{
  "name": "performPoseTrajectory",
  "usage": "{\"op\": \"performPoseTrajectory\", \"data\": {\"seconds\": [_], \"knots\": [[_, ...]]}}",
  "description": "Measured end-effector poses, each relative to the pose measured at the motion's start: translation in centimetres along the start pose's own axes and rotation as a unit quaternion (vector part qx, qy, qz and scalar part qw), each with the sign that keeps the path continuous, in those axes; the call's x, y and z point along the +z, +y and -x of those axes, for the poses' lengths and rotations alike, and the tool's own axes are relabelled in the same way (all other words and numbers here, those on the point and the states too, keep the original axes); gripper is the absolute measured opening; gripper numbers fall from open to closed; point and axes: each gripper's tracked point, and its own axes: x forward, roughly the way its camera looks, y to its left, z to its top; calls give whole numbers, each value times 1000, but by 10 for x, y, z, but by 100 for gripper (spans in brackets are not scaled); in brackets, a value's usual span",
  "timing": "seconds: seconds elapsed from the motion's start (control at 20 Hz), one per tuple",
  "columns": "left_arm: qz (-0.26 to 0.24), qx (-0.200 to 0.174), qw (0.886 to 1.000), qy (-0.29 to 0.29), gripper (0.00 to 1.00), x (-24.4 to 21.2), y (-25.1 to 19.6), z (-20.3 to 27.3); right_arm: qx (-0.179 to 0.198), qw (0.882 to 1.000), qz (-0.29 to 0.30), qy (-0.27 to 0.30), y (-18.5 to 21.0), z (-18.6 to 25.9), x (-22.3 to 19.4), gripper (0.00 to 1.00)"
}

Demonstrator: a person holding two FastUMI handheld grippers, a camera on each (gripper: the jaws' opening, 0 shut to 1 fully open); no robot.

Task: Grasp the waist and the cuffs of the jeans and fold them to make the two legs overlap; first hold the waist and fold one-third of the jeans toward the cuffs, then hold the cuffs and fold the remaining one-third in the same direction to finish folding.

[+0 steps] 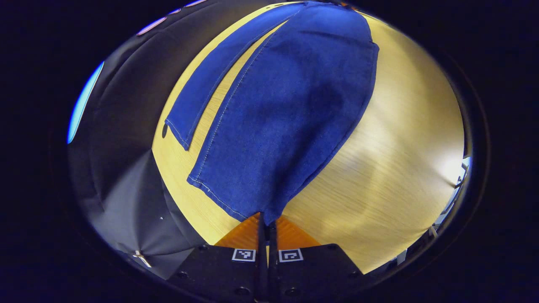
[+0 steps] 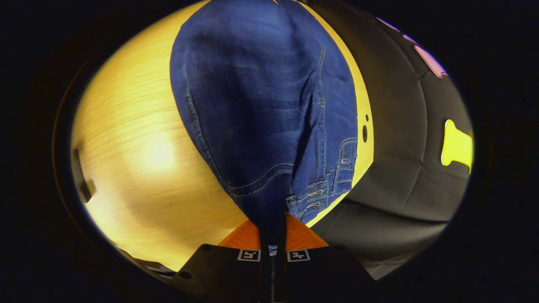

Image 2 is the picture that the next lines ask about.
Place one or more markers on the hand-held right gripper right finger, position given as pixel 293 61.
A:
pixel 320 273

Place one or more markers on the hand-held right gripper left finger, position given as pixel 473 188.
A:
pixel 219 273

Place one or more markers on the blue denim jeans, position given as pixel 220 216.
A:
pixel 261 105

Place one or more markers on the black backdrop cloth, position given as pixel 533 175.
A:
pixel 400 168

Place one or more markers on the small dark object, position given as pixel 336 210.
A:
pixel 84 185

